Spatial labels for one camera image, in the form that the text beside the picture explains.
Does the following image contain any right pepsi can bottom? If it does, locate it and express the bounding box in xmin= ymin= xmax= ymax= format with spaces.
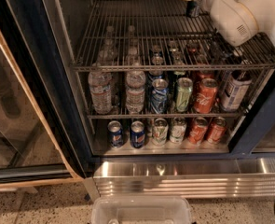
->
xmin=131 ymin=121 xmax=145 ymax=148

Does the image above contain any silver blue redbull can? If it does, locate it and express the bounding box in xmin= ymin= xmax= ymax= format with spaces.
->
xmin=186 ymin=0 xmax=200 ymax=18

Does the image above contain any pepsi can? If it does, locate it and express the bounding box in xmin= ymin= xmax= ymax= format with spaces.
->
xmin=131 ymin=121 xmax=145 ymax=148
xmin=107 ymin=120 xmax=123 ymax=147

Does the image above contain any white green can bottom right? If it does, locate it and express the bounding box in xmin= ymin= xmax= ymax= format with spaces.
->
xmin=170 ymin=117 xmax=186 ymax=144

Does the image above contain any right red coke can bottom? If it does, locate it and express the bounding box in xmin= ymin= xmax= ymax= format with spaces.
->
xmin=206 ymin=117 xmax=227 ymax=144

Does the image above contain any right clear water bottle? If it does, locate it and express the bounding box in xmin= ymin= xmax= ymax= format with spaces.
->
xmin=125 ymin=70 xmax=145 ymax=114

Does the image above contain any blue pepsi can middle shelf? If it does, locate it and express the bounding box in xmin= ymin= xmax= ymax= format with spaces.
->
xmin=150 ymin=78 xmax=168 ymax=114

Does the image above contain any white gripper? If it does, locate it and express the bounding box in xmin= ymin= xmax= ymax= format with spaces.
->
xmin=186 ymin=0 xmax=258 ymax=47

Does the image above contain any clear water bottle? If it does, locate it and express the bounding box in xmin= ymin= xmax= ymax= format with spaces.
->
xmin=125 ymin=70 xmax=145 ymax=114
xmin=88 ymin=70 xmax=112 ymax=115

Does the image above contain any left clear water bottle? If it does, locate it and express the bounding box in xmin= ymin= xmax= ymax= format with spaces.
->
xmin=88 ymin=70 xmax=112 ymax=115

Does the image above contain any left red coke can bottom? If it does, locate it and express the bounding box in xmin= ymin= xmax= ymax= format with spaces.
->
xmin=187 ymin=117 xmax=208 ymax=145

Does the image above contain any white green can bottom left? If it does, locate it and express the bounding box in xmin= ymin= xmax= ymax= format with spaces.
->
xmin=152 ymin=119 xmax=169 ymax=147

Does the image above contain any clear plastic bin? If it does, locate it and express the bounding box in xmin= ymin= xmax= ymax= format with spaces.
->
xmin=91 ymin=196 xmax=192 ymax=224

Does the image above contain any red coca-cola can middle shelf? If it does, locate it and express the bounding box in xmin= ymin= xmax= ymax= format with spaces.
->
xmin=193 ymin=78 xmax=218 ymax=114

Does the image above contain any top wire fridge shelf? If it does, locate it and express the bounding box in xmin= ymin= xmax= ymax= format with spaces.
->
xmin=74 ymin=0 xmax=275 ymax=72

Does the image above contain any steel fridge base grille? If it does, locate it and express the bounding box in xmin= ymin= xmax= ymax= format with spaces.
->
xmin=83 ymin=158 xmax=275 ymax=200

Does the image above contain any open glass fridge door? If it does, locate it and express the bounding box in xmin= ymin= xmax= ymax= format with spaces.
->
xmin=0 ymin=19 xmax=82 ymax=191

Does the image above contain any green soda can middle shelf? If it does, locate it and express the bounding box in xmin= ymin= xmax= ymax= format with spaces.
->
xmin=175 ymin=77 xmax=193 ymax=112

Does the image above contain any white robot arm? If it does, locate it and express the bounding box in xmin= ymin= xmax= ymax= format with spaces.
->
xmin=186 ymin=0 xmax=275 ymax=48

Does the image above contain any white blue can middle shelf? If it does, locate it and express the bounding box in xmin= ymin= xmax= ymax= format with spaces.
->
xmin=220 ymin=70 xmax=252 ymax=112

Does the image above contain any wire fridge shelf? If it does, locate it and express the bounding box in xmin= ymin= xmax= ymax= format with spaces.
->
xmin=87 ymin=106 xmax=247 ymax=119
xmin=74 ymin=0 xmax=275 ymax=72

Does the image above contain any left pepsi can bottom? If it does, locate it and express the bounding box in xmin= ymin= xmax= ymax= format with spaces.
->
xmin=107 ymin=120 xmax=123 ymax=147

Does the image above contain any middle wire fridge shelf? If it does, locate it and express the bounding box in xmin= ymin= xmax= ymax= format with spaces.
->
xmin=87 ymin=106 xmax=247 ymax=119

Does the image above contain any white green can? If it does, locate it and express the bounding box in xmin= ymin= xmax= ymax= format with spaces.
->
xmin=152 ymin=119 xmax=169 ymax=147
xmin=170 ymin=117 xmax=186 ymax=144

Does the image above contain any red coke can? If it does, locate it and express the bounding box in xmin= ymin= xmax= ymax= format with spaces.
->
xmin=187 ymin=117 xmax=208 ymax=145
xmin=206 ymin=117 xmax=227 ymax=144

